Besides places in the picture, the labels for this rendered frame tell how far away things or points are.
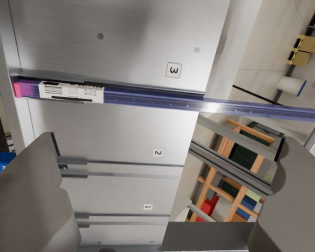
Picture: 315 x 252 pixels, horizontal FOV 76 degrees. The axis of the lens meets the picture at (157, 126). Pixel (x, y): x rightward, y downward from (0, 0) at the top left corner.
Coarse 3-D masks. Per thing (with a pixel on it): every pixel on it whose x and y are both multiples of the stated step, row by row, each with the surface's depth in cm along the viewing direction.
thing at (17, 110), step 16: (0, 0) 16; (0, 16) 16; (0, 32) 16; (0, 48) 17; (16, 48) 19; (0, 64) 17; (16, 64) 19; (0, 80) 18; (16, 80) 19; (16, 112) 20; (16, 128) 21; (32, 128) 23; (16, 144) 22
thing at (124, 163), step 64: (64, 0) 17; (128, 0) 18; (192, 0) 18; (64, 64) 20; (128, 64) 20; (192, 64) 21; (64, 128) 24; (128, 128) 24; (192, 128) 25; (128, 192) 30
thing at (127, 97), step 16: (32, 80) 20; (32, 96) 20; (112, 96) 21; (128, 96) 21; (144, 96) 21; (160, 96) 21; (176, 96) 22; (192, 96) 22; (208, 112) 23; (224, 112) 23; (240, 112) 23; (256, 112) 23; (272, 112) 24; (288, 112) 24; (304, 112) 24
